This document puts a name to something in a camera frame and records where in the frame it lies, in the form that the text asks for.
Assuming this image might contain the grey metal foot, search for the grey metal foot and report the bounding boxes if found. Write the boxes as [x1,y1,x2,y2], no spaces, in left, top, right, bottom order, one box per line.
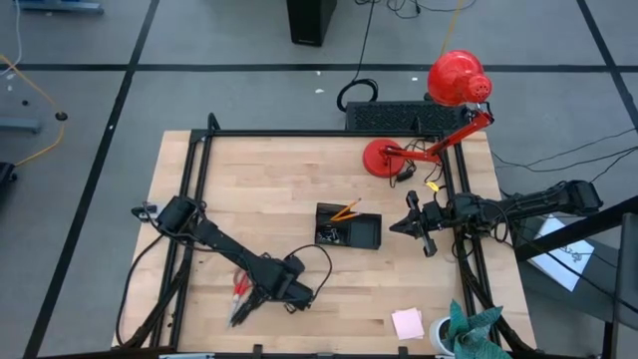
[0,117,44,135]

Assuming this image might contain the red desk lamp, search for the red desk lamp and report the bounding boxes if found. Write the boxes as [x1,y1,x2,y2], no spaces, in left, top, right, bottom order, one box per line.
[362,48,495,180]

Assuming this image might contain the black desk organizer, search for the black desk organizer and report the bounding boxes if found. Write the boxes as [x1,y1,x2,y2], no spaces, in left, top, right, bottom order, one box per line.
[313,201,383,250]

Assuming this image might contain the teal plant in white pot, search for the teal plant in white pot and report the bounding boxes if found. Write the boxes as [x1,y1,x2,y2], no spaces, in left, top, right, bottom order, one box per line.
[428,298,514,359]

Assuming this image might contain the pink sticky note pad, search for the pink sticky note pad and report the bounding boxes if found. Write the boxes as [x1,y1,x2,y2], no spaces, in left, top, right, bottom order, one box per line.
[390,307,426,341]

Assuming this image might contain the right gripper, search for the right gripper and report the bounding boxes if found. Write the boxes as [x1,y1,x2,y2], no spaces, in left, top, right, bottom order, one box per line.
[390,190,453,258]

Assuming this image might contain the white floor cable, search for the white floor cable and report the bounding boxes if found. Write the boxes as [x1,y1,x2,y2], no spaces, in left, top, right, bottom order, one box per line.
[0,0,24,79]

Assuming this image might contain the black metal stand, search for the black metal stand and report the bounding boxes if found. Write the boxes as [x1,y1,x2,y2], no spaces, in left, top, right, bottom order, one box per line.
[512,193,638,359]

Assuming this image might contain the red-handled scissors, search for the red-handled scissors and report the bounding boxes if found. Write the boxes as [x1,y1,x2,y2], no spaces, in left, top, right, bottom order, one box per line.
[227,270,252,328]

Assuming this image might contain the black tower case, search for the black tower case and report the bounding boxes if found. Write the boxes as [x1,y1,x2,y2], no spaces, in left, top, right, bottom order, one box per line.
[285,0,338,48]

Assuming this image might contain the yellow floor cable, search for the yellow floor cable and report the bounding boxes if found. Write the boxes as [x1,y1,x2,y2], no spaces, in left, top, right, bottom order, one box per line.
[0,54,68,169]

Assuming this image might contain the black aluminium frame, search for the black aluminium frame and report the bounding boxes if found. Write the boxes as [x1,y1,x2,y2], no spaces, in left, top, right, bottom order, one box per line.
[113,112,542,359]

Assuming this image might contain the black left wrist camera cable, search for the black left wrist camera cable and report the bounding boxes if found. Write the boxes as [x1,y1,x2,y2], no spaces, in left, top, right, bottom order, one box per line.
[282,243,334,301]

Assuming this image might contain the thick black cable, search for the thick black cable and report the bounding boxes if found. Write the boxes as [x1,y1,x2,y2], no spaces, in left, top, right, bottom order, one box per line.
[115,232,166,348]

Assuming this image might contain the thin black floor cable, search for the thin black floor cable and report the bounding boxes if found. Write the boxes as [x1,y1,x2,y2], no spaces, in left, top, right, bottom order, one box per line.
[490,127,638,170]
[492,146,638,174]

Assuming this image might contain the grey-blue equipment base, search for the grey-blue equipment base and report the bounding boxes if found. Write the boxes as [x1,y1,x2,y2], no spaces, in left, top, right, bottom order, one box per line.
[14,0,105,15]

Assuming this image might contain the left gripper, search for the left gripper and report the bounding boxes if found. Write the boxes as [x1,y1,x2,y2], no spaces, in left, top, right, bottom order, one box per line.
[248,256,315,314]

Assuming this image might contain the coiled black floor cable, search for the coiled black floor cable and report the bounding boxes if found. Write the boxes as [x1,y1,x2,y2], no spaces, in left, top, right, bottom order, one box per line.
[335,0,380,114]

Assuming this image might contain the black lamp power cord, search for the black lamp power cord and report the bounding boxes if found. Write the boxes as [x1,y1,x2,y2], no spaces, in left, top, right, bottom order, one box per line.
[387,138,446,189]

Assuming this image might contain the black cable bundle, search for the black cable bundle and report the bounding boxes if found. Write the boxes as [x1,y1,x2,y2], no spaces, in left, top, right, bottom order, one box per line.
[353,0,475,20]

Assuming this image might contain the yellow hanging cable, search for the yellow hanging cable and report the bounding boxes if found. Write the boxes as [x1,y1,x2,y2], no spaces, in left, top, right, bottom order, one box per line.
[439,0,468,57]

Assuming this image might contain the black perforated metal box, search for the black perforated metal box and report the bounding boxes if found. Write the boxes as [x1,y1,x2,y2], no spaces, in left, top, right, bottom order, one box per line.
[343,100,474,134]

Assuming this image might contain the white paper sheet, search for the white paper sheet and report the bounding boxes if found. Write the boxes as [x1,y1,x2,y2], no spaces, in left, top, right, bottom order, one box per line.
[526,213,596,292]

